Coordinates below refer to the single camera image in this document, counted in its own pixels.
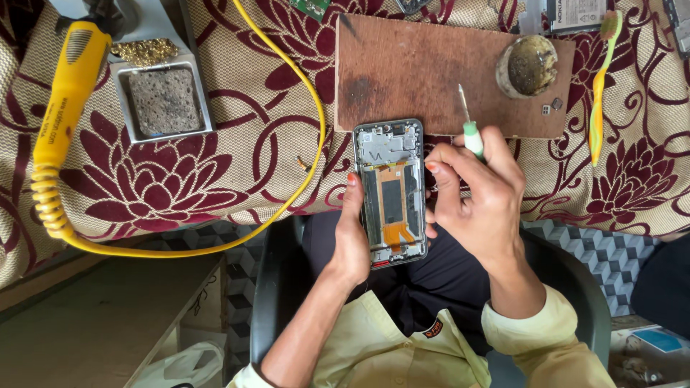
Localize person's left hand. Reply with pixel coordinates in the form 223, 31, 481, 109
326, 172, 440, 286

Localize person's right hand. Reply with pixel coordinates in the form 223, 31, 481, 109
425, 126, 527, 273

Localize green white handle screwdriver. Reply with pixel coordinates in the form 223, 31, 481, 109
458, 83, 486, 161

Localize smartphone frame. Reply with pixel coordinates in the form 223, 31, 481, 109
353, 119, 429, 270

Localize black plastic chair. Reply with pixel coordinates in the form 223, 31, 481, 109
250, 214, 613, 388

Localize person's black trousers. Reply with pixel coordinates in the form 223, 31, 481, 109
301, 209, 492, 357

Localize person's pale yellow shirt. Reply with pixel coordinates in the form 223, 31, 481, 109
226, 285, 618, 388

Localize maroon floral table cloth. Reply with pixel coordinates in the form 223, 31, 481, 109
0, 0, 690, 289

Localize round flux paste pot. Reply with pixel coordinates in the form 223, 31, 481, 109
495, 34, 559, 100

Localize brown wooden work board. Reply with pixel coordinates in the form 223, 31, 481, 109
334, 13, 576, 140

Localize yellow orange toothbrush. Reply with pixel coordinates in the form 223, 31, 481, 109
588, 10, 624, 168

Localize dark blue fabric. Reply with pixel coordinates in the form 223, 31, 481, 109
630, 233, 690, 341

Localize white plastic bag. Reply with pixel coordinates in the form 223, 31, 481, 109
131, 339, 227, 388

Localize grey metal soldering stand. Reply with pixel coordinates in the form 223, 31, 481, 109
51, 0, 217, 145

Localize grey phone battery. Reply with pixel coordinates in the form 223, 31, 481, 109
543, 0, 611, 34

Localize grey metal phone part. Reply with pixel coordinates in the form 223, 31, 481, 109
395, 0, 433, 15

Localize cardboard box of parts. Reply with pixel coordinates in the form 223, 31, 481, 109
608, 323, 690, 388

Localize dirty grey cleaning sponge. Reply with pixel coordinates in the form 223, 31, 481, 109
128, 68, 202, 137

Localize green circuit board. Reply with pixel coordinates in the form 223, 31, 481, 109
289, 0, 332, 23

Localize dark phone body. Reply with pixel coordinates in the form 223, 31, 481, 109
663, 0, 690, 60

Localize yellow coiled cable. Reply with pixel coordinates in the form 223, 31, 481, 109
29, 0, 327, 259

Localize brass wire wool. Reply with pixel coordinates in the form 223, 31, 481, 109
110, 38, 180, 69

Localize yellow soldering iron handle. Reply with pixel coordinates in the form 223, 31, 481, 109
31, 20, 113, 169

